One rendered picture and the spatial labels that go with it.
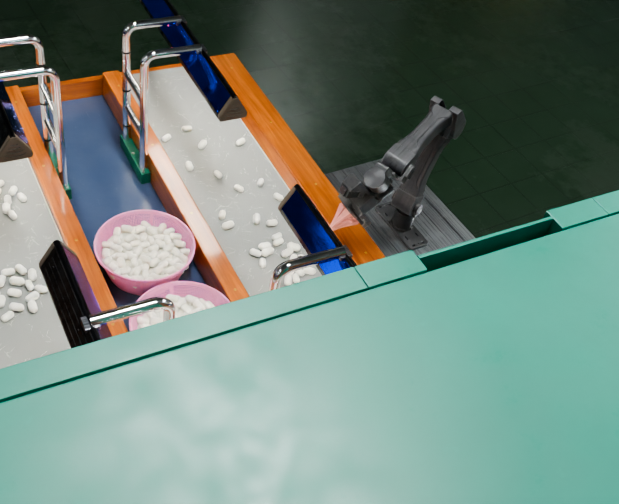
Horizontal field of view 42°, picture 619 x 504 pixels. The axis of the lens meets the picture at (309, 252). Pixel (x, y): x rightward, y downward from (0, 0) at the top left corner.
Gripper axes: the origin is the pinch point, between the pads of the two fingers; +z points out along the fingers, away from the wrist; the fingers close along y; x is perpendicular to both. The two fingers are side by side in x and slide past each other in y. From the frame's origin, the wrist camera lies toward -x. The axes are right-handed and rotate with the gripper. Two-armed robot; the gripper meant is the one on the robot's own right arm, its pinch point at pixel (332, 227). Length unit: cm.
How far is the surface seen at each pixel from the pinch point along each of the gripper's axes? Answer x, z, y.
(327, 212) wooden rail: 12.0, 0.0, -13.7
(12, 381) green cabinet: -133, 12, 85
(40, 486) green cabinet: -133, 12, 95
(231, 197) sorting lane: -0.8, 18.9, -30.8
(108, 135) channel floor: -10, 40, -76
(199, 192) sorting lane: -6.0, 25.0, -35.8
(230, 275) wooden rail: -11.7, 27.8, -0.8
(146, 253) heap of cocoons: -20, 43, -19
